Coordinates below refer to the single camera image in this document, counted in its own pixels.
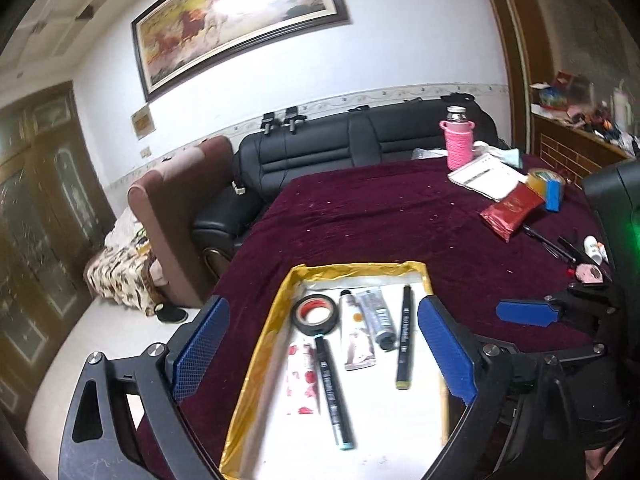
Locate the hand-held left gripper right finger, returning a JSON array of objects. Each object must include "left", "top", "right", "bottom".
[{"left": 416, "top": 294, "right": 587, "bottom": 480}]

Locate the brown armchair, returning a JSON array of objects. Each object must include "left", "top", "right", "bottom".
[{"left": 126, "top": 135, "right": 237, "bottom": 312}]

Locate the black shoe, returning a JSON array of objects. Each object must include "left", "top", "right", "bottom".
[{"left": 151, "top": 302, "right": 189, "bottom": 324}]

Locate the wooden glass door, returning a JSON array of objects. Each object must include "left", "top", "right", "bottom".
[{"left": 0, "top": 81, "right": 117, "bottom": 413}]

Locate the white tube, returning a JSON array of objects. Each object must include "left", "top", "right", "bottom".
[{"left": 339, "top": 289, "right": 379, "bottom": 373}]

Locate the red foil packet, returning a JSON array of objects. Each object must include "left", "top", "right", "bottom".
[{"left": 479, "top": 182, "right": 547, "bottom": 244}]

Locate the black marker with teal end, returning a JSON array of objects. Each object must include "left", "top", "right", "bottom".
[{"left": 313, "top": 335, "right": 356, "bottom": 451}]

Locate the tall white bottle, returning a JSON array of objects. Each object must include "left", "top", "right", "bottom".
[{"left": 612, "top": 81, "right": 632, "bottom": 132}]

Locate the wooden door frame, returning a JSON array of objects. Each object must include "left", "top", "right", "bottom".
[{"left": 476, "top": 0, "right": 537, "bottom": 157}]

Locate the framed horse painting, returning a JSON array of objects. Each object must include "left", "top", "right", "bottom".
[{"left": 131, "top": 0, "right": 351, "bottom": 103}]

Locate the thin black pen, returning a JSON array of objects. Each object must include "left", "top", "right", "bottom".
[{"left": 522, "top": 225, "right": 568, "bottom": 258}]

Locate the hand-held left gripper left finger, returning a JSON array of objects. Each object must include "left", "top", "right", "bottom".
[{"left": 57, "top": 295, "right": 232, "bottom": 480}]

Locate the printed blanket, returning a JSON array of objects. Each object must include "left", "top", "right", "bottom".
[{"left": 84, "top": 209, "right": 168, "bottom": 313}]

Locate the black tape roll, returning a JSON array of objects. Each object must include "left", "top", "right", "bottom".
[{"left": 291, "top": 294, "right": 339, "bottom": 338}]

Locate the bottle with pink knit sleeve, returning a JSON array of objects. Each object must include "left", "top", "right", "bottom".
[{"left": 439, "top": 105, "right": 476, "bottom": 172}]

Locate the small yellow wall plaque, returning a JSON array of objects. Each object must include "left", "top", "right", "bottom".
[{"left": 131, "top": 104, "right": 157, "bottom": 137}]

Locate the wooden lattice cabinet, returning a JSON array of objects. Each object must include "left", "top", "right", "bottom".
[{"left": 530, "top": 109, "right": 640, "bottom": 192}]

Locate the pile of cabinet clutter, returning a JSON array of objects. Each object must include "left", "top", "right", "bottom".
[{"left": 530, "top": 70, "right": 640, "bottom": 158}]

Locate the grey tube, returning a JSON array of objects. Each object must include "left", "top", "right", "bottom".
[{"left": 356, "top": 287, "right": 399, "bottom": 352}]

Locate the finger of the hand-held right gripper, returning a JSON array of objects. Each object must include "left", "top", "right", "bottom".
[{"left": 496, "top": 282, "right": 627, "bottom": 335}]

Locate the small blue box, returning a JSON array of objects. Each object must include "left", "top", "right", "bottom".
[{"left": 544, "top": 178, "right": 563, "bottom": 212}]

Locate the yellow tape roll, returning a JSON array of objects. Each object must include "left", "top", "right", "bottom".
[{"left": 527, "top": 168, "right": 567, "bottom": 202}]

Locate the white bottle with green label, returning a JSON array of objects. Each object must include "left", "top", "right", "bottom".
[{"left": 582, "top": 235, "right": 602, "bottom": 266}]

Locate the black leather sofa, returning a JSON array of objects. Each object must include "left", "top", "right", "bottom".
[{"left": 192, "top": 96, "right": 499, "bottom": 262}]

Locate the black marker with green end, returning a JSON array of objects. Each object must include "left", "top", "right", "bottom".
[{"left": 394, "top": 284, "right": 414, "bottom": 391}]

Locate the white crumpled cloth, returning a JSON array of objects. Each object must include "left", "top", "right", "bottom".
[{"left": 470, "top": 140, "right": 524, "bottom": 171}]

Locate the white paper booklet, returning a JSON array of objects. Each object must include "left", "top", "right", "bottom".
[{"left": 447, "top": 153, "right": 532, "bottom": 204}]

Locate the pink flower print tube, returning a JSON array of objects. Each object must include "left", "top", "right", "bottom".
[{"left": 285, "top": 341, "right": 322, "bottom": 417}]

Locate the gold cardboard tray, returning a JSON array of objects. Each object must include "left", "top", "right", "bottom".
[{"left": 219, "top": 259, "right": 452, "bottom": 480}]

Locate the thick black pen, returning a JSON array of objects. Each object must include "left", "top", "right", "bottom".
[{"left": 556, "top": 234, "right": 592, "bottom": 264}]

